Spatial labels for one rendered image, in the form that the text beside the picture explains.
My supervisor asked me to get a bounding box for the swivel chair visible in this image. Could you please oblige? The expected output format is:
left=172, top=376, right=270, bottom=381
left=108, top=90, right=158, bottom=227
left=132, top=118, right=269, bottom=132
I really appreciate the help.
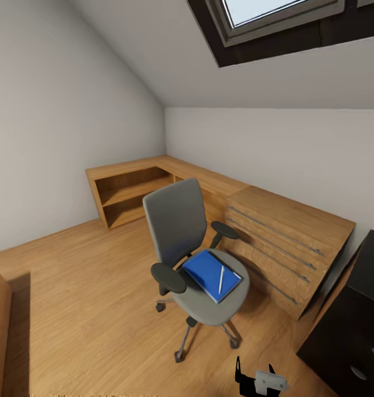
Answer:
left=143, top=177, right=250, bottom=363

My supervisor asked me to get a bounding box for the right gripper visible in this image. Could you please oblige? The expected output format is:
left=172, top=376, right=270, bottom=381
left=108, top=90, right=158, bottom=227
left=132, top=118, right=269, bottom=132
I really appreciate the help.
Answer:
left=235, top=364, right=279, bottom=397

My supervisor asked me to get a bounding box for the folder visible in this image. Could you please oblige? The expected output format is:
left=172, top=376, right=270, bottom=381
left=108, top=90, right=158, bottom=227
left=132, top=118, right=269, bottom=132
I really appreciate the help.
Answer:
left=183, top=250, right=241, bottom=304

